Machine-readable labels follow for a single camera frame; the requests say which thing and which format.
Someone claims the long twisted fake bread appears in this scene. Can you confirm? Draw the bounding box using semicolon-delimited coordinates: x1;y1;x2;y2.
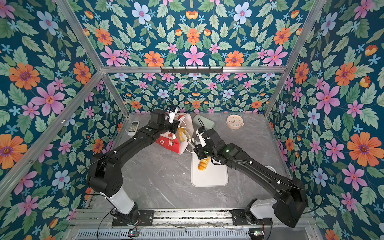
198;157;211;171

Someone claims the white red paper bag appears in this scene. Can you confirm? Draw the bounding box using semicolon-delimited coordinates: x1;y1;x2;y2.
155;113;194;155

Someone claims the round fake bagel bread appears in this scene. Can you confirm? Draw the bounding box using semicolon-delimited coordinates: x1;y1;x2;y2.
178;128;188;142

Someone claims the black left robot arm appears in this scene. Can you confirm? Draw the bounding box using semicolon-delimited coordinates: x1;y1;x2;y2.
87;107;180;226

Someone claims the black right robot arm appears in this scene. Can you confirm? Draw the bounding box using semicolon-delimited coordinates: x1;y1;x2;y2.
187;127;308;228

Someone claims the white plastic tray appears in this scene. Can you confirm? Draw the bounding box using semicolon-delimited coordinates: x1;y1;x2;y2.
191;152;229;187

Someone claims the white remote control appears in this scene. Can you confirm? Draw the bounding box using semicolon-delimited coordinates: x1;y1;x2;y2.
128;121;140;136

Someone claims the beige round alarm clock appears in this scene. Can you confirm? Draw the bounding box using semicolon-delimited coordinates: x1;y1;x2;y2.
226;115;244;130

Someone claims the white round alarm clock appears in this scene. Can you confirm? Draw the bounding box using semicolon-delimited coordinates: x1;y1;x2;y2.
266;166;277;173

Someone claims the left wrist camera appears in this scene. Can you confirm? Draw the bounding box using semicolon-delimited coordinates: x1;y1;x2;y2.
169;107;179;124

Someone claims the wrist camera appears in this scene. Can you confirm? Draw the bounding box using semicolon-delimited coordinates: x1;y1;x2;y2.
196;127;206;147
169;107;179;124

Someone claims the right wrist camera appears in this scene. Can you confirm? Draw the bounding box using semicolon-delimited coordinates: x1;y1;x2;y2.
196;127;206;147

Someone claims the black hook rail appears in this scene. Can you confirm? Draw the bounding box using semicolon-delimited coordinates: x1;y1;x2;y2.
160;67;224;74

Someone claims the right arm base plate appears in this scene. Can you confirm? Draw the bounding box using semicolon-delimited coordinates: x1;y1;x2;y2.
229;209;273;226

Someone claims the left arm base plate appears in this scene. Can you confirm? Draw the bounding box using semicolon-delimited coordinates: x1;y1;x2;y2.
112;210;155;227

